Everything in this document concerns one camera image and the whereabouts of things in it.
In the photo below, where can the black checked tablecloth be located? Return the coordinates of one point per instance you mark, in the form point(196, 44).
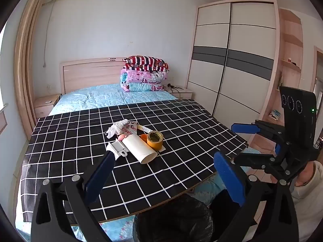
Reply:
point(176, 141)

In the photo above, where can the striped red blue blanket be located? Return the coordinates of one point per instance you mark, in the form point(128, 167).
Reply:
point(146, 63)

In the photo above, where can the wooden headboard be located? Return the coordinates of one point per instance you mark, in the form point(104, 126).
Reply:
point(88, 73)

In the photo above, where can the white paper roll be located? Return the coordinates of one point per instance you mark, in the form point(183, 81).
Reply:
point(137, 147)

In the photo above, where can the white yellow tube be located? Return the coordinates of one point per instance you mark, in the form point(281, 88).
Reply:
point(145, 130)

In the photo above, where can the blue pink printed quilt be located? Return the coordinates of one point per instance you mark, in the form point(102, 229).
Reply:
point(141, 87)

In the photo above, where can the small red item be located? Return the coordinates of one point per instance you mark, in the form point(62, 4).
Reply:
point(290, 60)

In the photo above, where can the yellow tape roll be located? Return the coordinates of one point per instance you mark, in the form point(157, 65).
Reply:
point(154, 144)

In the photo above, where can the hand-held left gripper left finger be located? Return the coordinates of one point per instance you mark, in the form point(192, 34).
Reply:
point(101, 176)

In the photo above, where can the air conditioner pipe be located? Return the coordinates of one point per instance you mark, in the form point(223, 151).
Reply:
point(49, 30)

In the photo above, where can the grey cardboard piece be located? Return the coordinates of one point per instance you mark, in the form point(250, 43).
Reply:
point(162, 149)

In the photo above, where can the waste bin with black bag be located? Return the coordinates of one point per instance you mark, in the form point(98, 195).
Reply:
point(174, 221)

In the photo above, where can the pink toy figure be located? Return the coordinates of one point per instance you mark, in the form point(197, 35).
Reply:
point(121, 137)

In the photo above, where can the beige curtain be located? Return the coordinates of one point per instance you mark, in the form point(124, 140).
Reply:
point(25, 68)

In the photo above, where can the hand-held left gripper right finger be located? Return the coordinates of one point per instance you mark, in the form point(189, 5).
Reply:
point(228, 176)

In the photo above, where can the person's right hand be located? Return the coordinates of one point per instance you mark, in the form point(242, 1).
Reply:
point(305, 175)

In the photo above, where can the white plastic clip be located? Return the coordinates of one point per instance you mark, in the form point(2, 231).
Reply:
point(117, 147)

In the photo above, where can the wooden nightstand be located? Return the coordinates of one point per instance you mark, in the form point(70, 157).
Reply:
point(45, 104)
point(184, 92)

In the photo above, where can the red white blister packet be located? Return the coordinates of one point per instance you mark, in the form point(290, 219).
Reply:
point(130, 127)

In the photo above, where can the orange plastic cap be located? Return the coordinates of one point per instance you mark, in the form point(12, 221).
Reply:
point(143, 138)

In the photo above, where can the wooden corner shelf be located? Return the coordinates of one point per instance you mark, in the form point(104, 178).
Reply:
point(290, 42)

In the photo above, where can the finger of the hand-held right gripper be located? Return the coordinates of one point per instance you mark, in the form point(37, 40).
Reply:
point(254, 160)
point(244, 128)

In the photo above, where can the white grey sliding wardrobe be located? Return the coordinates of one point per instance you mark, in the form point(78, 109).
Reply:
point(239, 55)

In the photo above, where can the person's right forearm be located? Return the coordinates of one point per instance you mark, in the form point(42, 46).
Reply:
point(310, 206)

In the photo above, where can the window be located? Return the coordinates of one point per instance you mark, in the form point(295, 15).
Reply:
point(3, 68)

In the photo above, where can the white tissue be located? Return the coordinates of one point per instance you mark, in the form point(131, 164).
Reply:
point(114, 129)

